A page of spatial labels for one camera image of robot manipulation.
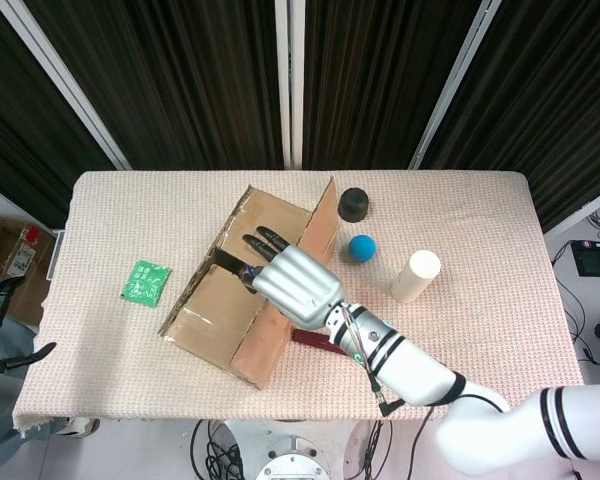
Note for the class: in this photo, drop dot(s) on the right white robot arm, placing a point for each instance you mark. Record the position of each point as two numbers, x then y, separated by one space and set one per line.
420 375

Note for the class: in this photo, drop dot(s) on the pink white woven tablecloth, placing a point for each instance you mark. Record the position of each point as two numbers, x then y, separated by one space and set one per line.
480 310

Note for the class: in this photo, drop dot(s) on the white cylindrical bottle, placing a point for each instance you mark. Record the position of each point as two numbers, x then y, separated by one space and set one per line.
416 275

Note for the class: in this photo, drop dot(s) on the maroon folded hand fan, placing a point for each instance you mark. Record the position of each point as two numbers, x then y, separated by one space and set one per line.
312 340

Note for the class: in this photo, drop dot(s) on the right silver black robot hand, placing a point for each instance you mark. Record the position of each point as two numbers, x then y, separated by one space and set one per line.
300 285

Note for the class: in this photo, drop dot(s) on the blue ball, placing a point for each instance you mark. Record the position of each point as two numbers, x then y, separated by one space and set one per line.
362 249

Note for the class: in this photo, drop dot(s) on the black controller device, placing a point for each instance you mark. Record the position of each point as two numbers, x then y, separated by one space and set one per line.
595 257

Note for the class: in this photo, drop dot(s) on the brown cardboard shipping box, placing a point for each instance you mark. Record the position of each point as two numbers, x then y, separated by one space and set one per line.
215 320

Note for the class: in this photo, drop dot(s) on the cardboard box with red label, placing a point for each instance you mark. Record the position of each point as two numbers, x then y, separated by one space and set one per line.
15 250

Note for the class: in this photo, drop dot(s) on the black white sneaker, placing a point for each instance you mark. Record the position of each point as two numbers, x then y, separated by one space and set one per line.
80 427

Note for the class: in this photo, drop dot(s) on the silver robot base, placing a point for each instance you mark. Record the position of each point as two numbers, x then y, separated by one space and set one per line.
290 462

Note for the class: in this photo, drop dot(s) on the white vertical partition post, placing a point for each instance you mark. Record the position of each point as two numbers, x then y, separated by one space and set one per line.
290 80

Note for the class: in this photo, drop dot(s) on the white slanted partition frame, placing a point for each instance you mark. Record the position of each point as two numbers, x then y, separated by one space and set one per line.
455 85
65 85

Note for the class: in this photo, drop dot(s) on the green snack packet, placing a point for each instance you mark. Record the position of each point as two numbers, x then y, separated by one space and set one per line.
146 284

